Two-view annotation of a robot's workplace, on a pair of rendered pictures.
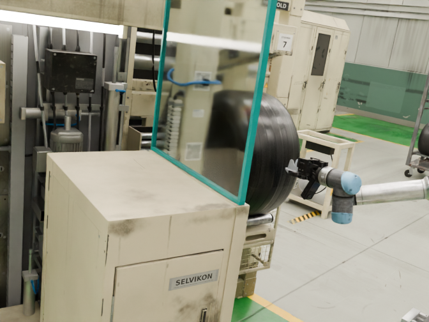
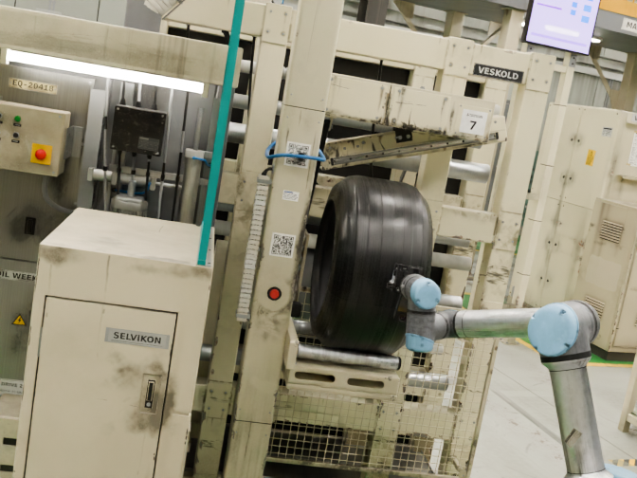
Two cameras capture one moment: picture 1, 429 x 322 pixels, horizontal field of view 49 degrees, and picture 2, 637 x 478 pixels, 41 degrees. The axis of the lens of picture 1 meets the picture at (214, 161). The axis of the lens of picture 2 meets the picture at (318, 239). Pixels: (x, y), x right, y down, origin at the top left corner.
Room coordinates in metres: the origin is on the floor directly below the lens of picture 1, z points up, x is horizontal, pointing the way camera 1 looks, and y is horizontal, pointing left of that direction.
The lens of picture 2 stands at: (-0.45, -1.18, 1.71)
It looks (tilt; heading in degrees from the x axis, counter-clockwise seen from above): 10 degrees down; 26
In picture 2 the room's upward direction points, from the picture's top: 10 degrees clockwise
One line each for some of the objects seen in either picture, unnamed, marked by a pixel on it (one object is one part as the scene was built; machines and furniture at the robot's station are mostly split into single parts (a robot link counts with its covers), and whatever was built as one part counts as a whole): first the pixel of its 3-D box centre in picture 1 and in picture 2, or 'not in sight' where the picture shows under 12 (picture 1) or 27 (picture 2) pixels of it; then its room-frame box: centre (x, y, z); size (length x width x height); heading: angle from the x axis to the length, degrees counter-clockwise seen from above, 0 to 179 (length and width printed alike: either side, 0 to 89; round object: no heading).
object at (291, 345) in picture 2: not in sight; (287, 336); (1.98, 0.07, 0.90); 0.40 x 0.03 x 0.10; 35
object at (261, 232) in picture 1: (237, 234); (342, 376); (1.97, -0.15, 0.83); 0.36 x 0.09 x 0.06; 125
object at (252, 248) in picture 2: not in sight; (253, 248); (1.85, 0.18, 1.19); 0.05 x 0.04 x 0.48; 35
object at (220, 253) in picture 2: not in sight; (209, 336); (2.53, 0.73, 0.61); 0.33 x 0.06 x 0.86; 35
